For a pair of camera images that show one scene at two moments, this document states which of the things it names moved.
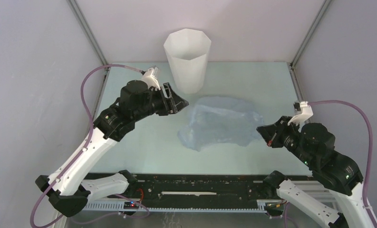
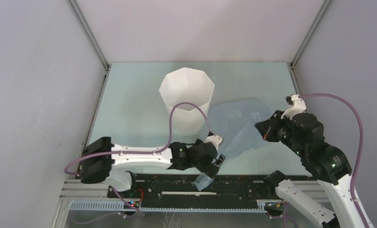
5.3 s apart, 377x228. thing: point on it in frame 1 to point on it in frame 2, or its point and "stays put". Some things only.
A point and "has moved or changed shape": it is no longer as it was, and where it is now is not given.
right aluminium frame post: [324, 5] stays put
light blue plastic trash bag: [216, 119] has moved or changed shape
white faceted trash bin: [188, 50] to [188, 85]
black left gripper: [174, 99] to [212, 169]
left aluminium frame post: [83, 25] stays put
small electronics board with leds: [130, 205] stays put
